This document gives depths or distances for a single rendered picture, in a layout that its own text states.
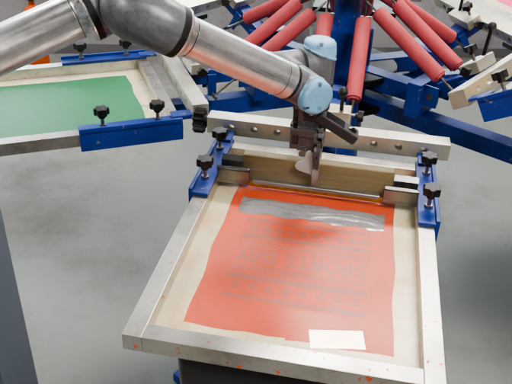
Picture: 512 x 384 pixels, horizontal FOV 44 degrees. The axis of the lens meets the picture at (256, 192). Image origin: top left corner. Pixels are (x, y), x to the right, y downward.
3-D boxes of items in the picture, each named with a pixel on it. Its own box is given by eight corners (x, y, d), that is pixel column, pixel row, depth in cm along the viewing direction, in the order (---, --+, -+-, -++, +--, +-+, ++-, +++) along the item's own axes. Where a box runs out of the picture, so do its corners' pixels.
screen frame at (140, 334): (443, 404, 111) (447, 389, 109) (123, 349, 119) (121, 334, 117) (427, 177, 176) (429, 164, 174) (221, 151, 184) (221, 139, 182)
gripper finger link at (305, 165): (294, 181, 162) (297, 146, 158) (317, 184, 161) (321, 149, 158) (292, 185, 159) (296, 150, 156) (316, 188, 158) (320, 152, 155)
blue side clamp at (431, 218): (435, 246, 151) (440, 222, 148) (414, 243, 152) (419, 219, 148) (430, 181, 176) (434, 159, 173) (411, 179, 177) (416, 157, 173)
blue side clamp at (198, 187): (207, 214, 159) (207, 190, 155) (188, 212, 160) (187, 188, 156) (234, 157, 184) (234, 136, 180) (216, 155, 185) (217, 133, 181)
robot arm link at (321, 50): (295, 35, 145) (327, 31, 148) (291, 81, 151) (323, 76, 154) (311, 46, 139) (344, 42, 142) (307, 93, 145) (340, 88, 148)
